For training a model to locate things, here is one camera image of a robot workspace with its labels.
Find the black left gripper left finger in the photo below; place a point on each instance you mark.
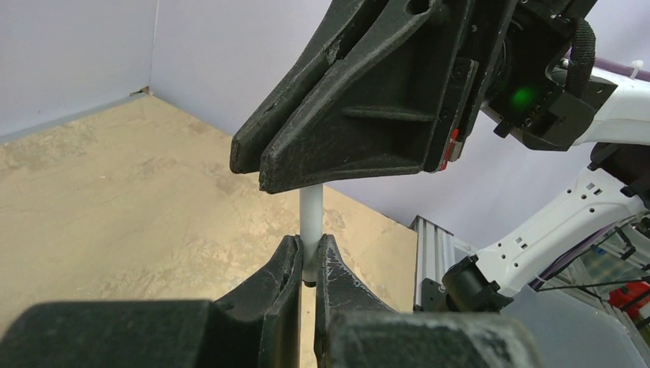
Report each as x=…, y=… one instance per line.
x=257, y=324

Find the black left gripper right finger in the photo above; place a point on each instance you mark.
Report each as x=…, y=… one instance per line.
x=354, y=328

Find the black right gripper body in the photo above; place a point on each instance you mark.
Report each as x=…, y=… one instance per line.
x=528, y=65

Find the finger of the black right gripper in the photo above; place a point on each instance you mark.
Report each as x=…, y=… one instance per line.
x=267, y=145
x=386, y=96

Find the white pen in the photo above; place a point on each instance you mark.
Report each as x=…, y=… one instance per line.
x=311, y=230

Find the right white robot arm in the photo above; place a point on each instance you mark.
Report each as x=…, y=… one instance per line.
x=612, y=188

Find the aluminium frame rail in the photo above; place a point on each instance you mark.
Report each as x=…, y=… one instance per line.
x=437, y=250

